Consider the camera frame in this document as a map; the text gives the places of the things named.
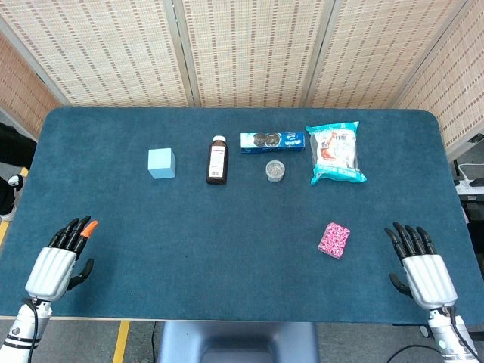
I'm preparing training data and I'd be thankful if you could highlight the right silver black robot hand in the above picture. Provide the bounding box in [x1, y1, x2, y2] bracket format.
[384, 222, 458, 311]

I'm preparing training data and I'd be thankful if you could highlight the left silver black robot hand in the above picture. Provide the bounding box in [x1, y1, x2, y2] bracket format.
[24, 215, 99, 303]

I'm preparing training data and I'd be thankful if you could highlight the pink patterned packet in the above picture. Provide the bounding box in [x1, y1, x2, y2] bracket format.
[317, 222, 352, 260]

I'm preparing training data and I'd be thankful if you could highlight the black and white plush object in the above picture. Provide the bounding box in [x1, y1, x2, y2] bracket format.
[0, 173, 26, 223]

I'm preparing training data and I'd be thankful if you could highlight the blue felt table cover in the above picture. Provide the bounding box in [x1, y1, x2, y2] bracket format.
[0, 107, 473, 325]

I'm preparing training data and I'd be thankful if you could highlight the light blue cube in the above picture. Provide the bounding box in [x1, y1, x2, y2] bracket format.
[147, 147, 178, 180]

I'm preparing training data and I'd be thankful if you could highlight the teal snack bag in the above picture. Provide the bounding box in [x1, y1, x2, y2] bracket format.
[305, 120, 368, 185]

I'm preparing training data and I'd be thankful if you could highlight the woven bamboo screen panel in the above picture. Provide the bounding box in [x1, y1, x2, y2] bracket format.
[0, 33, 61, 141]
[392, 0, 484, 152]
[309, 0, 473, 110]
[0, 0, 190, 109]
[181, 0, 330, 109]

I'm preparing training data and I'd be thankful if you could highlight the small clear round jar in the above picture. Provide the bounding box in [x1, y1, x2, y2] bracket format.
[265, 160, 286, 182]

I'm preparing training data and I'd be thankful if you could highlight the brown medicine bottle white label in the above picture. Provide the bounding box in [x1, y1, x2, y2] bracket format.
[206, 135, 230, 185]

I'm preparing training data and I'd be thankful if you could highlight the blue cookie box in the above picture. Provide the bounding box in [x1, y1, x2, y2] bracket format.
[240, 131, 306, 155]

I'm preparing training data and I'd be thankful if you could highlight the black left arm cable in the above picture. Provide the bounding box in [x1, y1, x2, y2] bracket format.
[23, 297, 42, 363]

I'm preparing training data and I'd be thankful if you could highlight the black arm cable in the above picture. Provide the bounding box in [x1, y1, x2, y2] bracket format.
[444, 306, 479, 358]
[23, 297, 42, 363]

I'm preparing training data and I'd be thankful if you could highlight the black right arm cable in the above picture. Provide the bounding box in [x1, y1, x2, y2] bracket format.
[444, 306, 479, 358]

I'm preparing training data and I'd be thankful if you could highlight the black floor cable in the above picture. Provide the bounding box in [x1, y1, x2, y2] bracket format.
[385, 343, 442, 363]

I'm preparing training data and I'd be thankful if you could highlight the grey blue robot pedestal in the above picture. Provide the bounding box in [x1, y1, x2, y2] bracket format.
[158, 321, 321, 363]

